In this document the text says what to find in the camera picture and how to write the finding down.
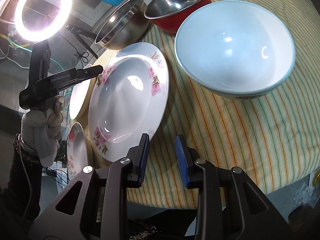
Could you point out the red steel-lined bowl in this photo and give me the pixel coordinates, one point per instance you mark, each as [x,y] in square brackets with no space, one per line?
[168,15]

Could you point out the black tripod stand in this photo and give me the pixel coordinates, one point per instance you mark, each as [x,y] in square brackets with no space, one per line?
[40,62]

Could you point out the large pink floral plate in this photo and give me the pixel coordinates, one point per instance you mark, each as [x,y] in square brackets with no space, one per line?
[129,98]

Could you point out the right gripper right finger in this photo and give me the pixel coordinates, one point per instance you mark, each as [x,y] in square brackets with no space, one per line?
[186,157]

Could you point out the white ring light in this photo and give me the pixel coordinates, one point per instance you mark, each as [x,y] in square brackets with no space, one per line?
[38,20]

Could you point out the stainless steel bowl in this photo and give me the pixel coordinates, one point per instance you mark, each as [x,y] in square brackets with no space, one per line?
[126,25]

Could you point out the deep pink floral plate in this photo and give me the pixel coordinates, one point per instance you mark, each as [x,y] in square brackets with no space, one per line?
[76,151]

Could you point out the left gloved hand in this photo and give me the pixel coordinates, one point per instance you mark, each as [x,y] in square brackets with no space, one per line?
[41,132]

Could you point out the white plate leaf pattern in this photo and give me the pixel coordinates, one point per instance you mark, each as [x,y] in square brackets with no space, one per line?
[77,98]

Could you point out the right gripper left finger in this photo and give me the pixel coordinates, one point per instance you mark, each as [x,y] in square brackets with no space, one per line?
[139,158]

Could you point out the striped yellow green cloth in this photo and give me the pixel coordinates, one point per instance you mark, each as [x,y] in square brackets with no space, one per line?
[274,138]

